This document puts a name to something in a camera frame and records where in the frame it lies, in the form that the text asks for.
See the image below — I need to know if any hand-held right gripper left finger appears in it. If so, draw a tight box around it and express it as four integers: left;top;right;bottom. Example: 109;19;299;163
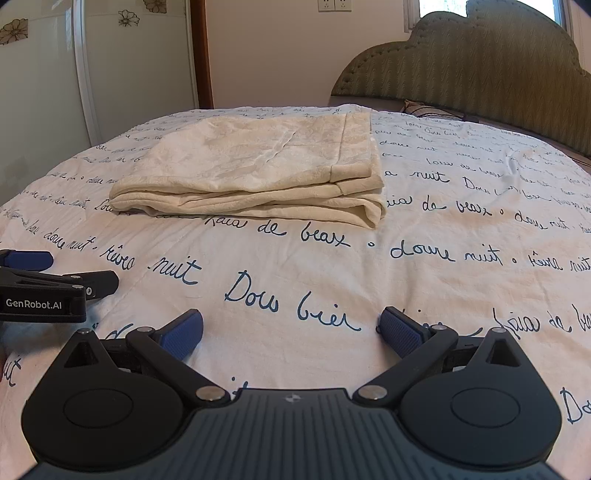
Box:
62;308;232;408

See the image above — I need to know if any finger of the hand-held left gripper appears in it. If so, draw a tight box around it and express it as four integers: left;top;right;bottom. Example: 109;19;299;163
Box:
0;249;55;273
60;270;120;298

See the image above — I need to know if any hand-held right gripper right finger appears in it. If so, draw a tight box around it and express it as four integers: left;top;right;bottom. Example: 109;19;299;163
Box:
353;307;522;408

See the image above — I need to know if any cream yellow towel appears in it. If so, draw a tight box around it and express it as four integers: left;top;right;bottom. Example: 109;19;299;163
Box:
108;112;387;230

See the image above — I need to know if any white script-print blanket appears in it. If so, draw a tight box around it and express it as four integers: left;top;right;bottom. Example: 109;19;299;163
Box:
0;104;591;467

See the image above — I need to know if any white flower-print wardrobe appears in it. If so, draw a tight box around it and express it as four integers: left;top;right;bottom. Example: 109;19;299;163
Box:
0;0;199;204

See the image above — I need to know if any striped pillow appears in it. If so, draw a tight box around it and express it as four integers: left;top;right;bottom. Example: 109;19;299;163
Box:
399;98;467;121

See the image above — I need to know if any green padded headboard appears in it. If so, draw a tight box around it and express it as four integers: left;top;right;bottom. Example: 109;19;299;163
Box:
330;0;591;155

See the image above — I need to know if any brown wooden door frame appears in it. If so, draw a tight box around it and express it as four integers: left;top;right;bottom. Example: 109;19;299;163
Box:
190;0;213;109

